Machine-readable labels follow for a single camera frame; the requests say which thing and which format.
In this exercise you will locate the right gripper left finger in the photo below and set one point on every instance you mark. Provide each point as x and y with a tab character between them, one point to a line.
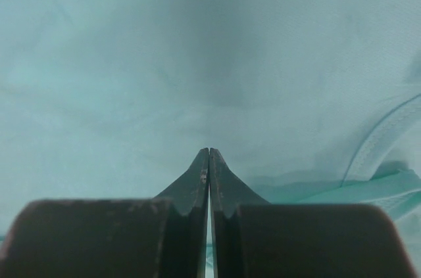
164	236

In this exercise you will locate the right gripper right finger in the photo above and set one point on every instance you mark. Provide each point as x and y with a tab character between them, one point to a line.
254	238

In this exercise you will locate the teal t shirt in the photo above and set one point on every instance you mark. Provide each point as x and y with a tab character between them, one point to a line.
307	100

